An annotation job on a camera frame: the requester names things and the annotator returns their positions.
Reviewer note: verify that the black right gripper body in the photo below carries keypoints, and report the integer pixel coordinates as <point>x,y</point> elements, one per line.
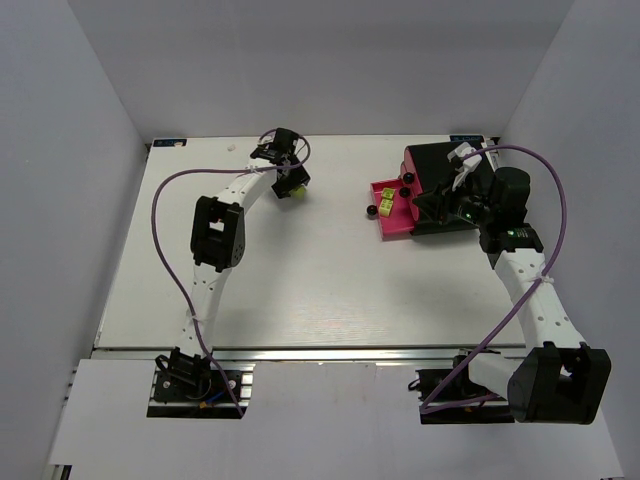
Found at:
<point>445,206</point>

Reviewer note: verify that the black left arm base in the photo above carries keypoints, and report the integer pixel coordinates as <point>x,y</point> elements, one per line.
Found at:
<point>190,387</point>

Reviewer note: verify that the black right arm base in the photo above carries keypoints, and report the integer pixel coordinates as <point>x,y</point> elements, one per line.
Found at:
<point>430,372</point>

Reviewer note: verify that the pale yellow lego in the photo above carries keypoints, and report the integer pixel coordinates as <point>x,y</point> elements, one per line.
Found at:
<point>385,208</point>

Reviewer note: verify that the black drawer cabinet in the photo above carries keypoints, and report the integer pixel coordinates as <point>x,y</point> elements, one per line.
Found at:
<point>435,177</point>

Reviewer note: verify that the left blue label sticker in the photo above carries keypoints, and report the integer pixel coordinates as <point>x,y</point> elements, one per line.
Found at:
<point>169,143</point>

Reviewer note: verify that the light green sloped lego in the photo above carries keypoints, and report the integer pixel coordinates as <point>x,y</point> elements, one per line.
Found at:
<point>298,192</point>

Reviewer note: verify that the aluminium front rail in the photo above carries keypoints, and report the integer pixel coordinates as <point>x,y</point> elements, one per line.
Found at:
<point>313,354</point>

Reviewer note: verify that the right blue label sticker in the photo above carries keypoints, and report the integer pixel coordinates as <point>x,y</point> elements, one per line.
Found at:
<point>467,138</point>

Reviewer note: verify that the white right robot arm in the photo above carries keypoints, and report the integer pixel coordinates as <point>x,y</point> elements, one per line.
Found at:
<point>562,379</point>

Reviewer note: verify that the pink bottom drawer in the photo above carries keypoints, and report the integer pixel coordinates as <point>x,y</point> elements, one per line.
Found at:
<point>400,223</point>

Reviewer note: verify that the pink drawer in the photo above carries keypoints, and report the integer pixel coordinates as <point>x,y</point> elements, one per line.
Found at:
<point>400,223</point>
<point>406,193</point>
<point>409,173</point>

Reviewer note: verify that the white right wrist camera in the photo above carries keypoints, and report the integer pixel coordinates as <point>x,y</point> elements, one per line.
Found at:
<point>464,159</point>

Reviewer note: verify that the pink top drawer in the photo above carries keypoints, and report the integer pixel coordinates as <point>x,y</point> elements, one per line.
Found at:
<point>409,173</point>

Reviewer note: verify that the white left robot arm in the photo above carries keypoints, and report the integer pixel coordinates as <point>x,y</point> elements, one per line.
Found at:
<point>218,237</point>

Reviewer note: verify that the blue label sticker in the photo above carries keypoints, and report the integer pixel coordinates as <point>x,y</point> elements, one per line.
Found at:
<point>467,138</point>
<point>169,143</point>

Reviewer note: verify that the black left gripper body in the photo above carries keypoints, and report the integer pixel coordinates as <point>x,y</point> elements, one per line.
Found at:
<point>289,181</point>

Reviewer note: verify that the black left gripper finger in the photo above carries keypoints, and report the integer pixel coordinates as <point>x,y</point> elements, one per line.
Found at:
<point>284,184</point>
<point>300,176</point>

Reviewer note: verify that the light green square lego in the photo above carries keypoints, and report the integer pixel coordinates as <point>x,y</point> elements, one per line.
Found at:
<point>388,193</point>

